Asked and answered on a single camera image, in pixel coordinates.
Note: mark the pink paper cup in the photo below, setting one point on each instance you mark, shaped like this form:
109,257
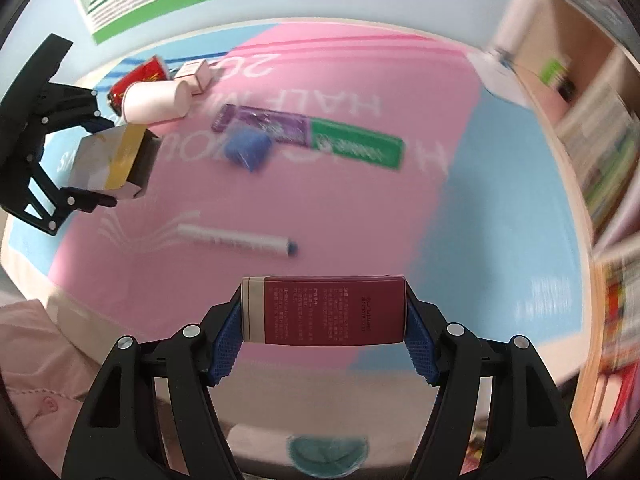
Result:
155,102

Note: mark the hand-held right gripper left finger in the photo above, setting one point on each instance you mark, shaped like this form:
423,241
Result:
227,342

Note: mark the silver and yellow box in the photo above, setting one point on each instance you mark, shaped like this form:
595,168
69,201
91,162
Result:
100,160

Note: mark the purple snack packet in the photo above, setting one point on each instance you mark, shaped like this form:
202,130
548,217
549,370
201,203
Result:
277,122

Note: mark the dark red box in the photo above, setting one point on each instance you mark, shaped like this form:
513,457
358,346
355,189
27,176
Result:
330,310

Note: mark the green box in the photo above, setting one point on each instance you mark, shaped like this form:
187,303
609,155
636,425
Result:
357,145

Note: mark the bookshelf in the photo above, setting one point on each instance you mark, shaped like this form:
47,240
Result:
600,125

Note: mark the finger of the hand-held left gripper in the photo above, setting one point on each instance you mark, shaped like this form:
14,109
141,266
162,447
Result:
82,199
95,122

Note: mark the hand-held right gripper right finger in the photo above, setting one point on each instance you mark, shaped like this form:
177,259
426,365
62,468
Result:
419,345

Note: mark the white marker pen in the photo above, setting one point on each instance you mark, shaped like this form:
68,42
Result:
230,239

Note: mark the small pink box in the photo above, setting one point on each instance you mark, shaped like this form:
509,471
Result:
197,75

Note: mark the red drink can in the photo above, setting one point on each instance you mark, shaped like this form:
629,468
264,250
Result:
137,77

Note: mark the pink clothing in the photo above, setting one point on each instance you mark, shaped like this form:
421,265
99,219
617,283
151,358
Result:
40,360

